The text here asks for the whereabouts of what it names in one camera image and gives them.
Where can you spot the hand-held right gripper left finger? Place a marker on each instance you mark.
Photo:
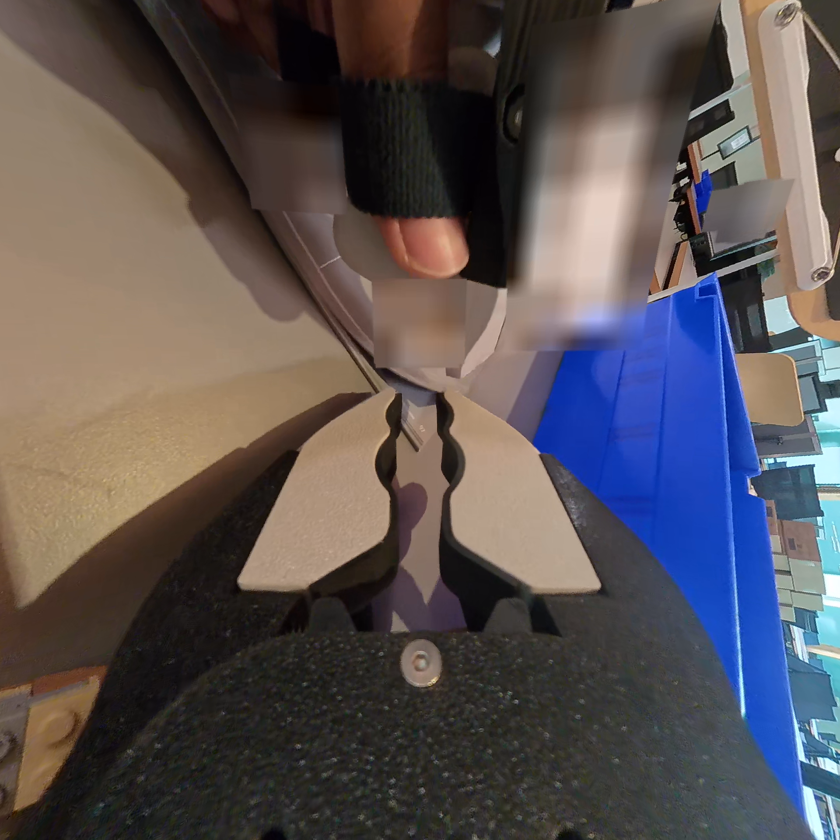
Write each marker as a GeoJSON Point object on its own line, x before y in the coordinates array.
{"type": "Point", "coordinates": [322, 505]}

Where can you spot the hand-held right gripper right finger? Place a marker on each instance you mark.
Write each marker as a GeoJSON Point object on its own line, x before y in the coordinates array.
{"type": "Point", "coordinates": [520, 513]}

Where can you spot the person's left hand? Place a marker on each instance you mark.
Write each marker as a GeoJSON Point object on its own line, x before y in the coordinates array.
{"type": "Point", "coordinates": [428, 245]}

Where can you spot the blue plastic bin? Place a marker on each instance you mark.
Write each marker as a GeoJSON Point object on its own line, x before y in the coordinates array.
{"type": "Point", "coordinates": [657, 492]}

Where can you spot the background office shelving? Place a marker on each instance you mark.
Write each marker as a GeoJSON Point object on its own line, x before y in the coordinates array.
{"type": "Point", "coordinates": [711, 170]}

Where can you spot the beige rounded panel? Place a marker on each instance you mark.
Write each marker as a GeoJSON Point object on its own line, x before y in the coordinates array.
{"type": "Point", "coordinates": [769, 387]}

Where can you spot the pale wooden block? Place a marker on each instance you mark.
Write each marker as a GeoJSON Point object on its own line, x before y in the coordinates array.
{"type": "Point", "coordinates": [59, 729]}

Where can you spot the white plastic bracket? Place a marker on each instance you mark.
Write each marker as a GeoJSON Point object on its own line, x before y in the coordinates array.
{"type": "Point", "coordinates": [798, 165]}

